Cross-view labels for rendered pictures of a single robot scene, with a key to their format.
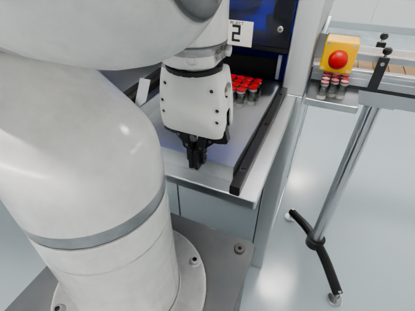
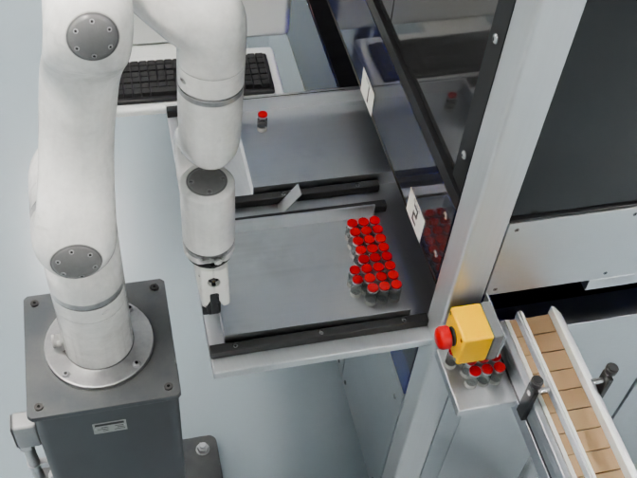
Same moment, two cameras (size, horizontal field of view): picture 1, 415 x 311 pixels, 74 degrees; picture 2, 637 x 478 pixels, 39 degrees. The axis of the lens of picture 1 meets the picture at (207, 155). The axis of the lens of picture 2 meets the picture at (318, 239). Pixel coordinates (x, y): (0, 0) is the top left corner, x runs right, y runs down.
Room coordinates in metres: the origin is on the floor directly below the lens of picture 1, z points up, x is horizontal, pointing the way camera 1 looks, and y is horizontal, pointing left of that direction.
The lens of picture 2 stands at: (-0.13, -0.80, 2.25)
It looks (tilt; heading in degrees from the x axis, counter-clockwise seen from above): 50 degrees down; 49
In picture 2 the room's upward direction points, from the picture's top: 6 degrees clockwise
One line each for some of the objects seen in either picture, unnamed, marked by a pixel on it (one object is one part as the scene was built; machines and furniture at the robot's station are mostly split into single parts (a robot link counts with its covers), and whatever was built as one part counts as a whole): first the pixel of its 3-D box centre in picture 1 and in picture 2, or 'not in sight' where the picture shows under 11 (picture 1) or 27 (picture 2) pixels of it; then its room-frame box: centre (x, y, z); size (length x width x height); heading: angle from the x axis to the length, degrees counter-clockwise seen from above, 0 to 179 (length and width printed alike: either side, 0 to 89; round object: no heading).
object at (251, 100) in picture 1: (222, 89); (360, 261); (0.65, -0.04, 0.91); 0.18 x 0.02 x 0.05; 66
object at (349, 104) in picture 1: (331, 94); (482, 376); (0.69, -0.34, 0.87); 0.14 x 0.13 x 0.02; 156
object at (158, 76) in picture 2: not in sight; (187, 77); (0.70, 0.68, 0.82); 0.40 x 0.14 x 0.02; 155
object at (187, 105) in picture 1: (195, 95); (209, 266); (0.35, 0.02, 1.04); 0.10 x 0.08 x 0.11; 66
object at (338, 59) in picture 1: (338, 59); (446, 337); (0.62, -0.30, 1.00); 0.04 x 0.04 x 0.04; 66
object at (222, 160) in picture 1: (204, 112); (303, 271); (0.55, 0.01, 0.90); 0.34 x 0.26 x 0.04; 156
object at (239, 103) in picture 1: (240, 97); (356, 286); (0.61, -0.08, 0.91); 0.02 x 0.02 x 0.05
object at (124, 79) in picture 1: (114, 71); (320, 139); (0.79, 0.27, 0.90); 0.34 x 0.26 x 0.04; 156
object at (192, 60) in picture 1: (195, 50); (209, 243); (0.35, 0.02, 1.10); 0.09 x 0.08 x 0.03; 66
